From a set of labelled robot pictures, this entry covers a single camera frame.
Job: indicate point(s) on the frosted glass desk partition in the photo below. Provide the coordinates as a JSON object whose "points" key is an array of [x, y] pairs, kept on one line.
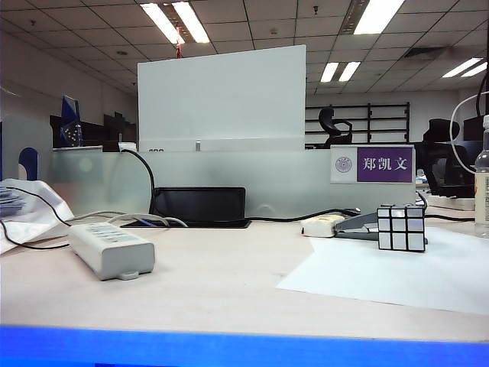
{"points": [[286, 183]]}

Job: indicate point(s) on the black shelf rack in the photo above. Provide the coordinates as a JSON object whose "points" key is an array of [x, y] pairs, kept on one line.
{"points": [[386, 104]]}

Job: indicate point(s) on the grey side partition panel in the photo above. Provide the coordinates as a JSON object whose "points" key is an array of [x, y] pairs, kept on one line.
{"points": [[26, 134]]}

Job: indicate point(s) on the white paper sheet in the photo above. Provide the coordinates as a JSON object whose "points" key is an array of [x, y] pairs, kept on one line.
{"points": [[382, 279]]}

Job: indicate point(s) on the white paper stack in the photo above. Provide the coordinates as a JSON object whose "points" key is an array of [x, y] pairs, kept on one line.
{"points": [[7, 202]]}

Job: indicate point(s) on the white power strip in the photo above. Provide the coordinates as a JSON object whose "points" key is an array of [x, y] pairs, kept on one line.
{"points": [[122, 256]]}

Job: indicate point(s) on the double tube ceiling light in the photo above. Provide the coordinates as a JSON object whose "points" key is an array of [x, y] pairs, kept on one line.
{"points": [[191, 23], [328, 72], [462, 67]]}

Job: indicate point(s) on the black desk socket box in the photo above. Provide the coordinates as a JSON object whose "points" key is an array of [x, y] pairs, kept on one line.
{"points": [[198, 202]]}

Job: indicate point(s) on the grey stapler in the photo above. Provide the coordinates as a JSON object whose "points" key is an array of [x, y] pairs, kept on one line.
{"points": [[355, 223]]}

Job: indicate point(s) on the black mesh office chair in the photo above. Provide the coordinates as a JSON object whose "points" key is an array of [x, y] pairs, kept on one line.
{"points": [[443, 160]]}

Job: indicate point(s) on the small white adapter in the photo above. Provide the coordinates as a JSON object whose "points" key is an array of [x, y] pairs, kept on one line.
{"points": [[128, 146]]}

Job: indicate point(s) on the clear plastic bottle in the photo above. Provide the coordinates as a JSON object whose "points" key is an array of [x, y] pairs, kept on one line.
{"points": [[482, 191]]}

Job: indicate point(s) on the dark cabinet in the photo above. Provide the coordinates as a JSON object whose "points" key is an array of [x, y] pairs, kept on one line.
{"points": [[111, 130]]}

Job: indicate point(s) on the long white flat box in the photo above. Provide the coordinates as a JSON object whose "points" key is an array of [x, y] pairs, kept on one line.
{"points": [[454, 202]]}

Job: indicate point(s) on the red hanging ornament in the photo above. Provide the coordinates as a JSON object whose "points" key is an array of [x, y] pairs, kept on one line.
{"points": [[179, 47]]}

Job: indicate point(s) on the silver mirror puzzle cube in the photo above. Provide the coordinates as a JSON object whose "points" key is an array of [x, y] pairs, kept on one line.
{"points": [[401, 229]]}

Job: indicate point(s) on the blue crystal trophy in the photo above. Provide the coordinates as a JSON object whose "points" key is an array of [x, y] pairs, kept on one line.
{"points": [[70, 126]]}

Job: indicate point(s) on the white monitor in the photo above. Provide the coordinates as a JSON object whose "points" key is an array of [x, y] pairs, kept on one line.
{"points": [[221, 99]]}

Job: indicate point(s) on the blue bar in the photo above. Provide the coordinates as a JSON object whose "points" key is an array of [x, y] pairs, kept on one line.
{"points": [[244, 348]]}

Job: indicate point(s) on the single panel ceiling light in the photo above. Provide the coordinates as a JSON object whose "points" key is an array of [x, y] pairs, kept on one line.
{"points": [[378, 15]]}

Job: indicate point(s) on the purple white name plate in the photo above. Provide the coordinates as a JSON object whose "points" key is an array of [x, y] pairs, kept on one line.
{"points": [[384, 163]]}

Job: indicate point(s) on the blue rounded chair back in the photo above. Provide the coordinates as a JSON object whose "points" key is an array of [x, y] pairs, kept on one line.
{"points": [[30, 160]]}

